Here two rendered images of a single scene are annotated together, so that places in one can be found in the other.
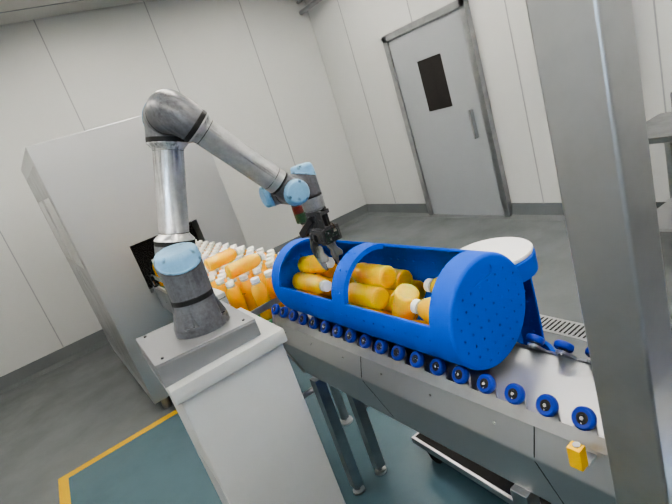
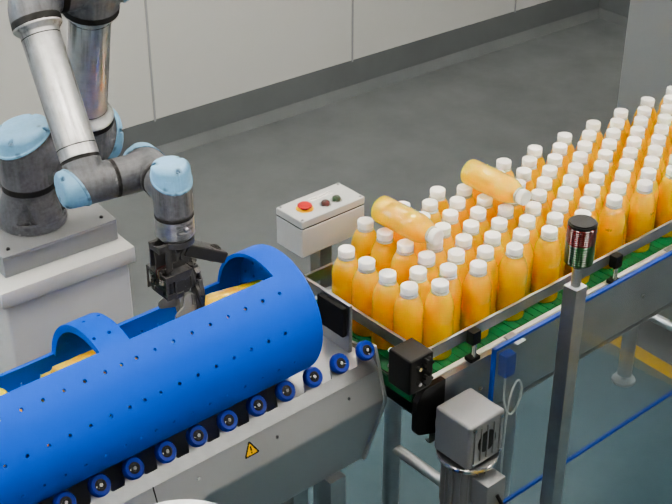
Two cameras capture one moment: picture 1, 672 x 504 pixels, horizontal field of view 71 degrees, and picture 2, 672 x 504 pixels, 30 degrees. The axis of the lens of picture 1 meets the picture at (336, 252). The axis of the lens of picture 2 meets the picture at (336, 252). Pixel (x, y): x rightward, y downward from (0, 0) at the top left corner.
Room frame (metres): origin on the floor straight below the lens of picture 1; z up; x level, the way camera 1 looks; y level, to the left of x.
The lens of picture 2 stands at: (1.50, -2.07, 2.56)
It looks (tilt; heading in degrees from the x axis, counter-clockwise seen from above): 31 degrees down; 81
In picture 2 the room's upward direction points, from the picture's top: straight up
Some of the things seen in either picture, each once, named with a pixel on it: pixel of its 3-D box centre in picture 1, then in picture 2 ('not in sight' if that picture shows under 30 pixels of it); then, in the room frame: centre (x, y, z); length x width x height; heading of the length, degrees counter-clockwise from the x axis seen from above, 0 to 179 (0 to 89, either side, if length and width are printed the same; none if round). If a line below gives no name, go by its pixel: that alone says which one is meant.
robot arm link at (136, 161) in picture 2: (280, 191); (141, 170); (1.48, 0.11, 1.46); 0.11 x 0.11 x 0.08; 22
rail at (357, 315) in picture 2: (286, 294); (360, 317); (1.94, 0.26, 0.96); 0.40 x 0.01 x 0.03; 121
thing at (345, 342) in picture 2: not in sight; (333, 321); (1.87, 0.22, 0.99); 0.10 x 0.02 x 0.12; 121
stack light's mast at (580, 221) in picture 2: not in sight; (579, 253); (2.39, 0.11, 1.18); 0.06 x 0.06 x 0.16
